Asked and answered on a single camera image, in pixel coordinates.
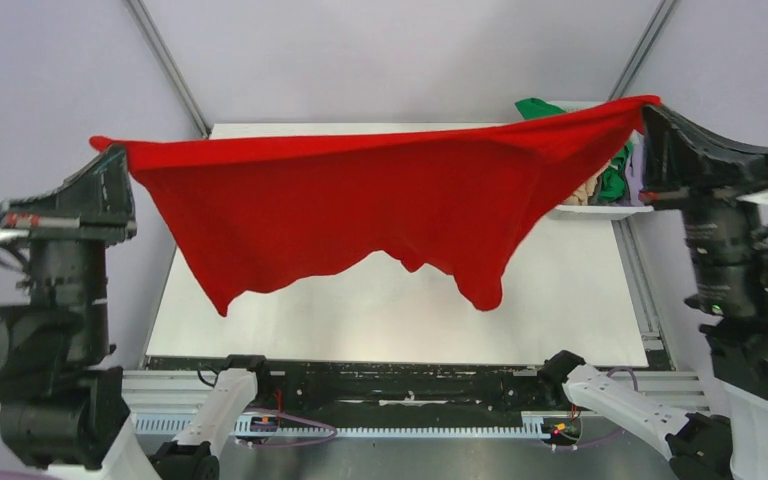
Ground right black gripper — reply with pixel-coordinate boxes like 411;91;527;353
637;97;768;312

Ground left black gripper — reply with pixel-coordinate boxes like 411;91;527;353
0;138;138;354

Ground red t shirt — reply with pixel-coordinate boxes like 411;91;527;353
123;95;660;315

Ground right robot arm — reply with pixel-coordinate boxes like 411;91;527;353
537;106;768;479

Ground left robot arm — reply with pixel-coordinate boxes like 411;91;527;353
0;145;274;479

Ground lilac t shirt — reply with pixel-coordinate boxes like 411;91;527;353
625;133;645;207

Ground green t shirt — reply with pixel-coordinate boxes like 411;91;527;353
514;97;632;205

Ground beige t shirt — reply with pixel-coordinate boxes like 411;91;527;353
561;173;602;206

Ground white plastic basket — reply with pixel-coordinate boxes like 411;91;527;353
546;101;656;222

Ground aluminium frame rail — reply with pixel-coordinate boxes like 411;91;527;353
122;370;214;414

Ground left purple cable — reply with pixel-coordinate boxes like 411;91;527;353
234;407;339;450

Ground white slotted cable duct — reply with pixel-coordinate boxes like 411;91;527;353
131;414;561;441

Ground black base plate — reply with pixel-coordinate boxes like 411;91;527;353
254;360;571;428

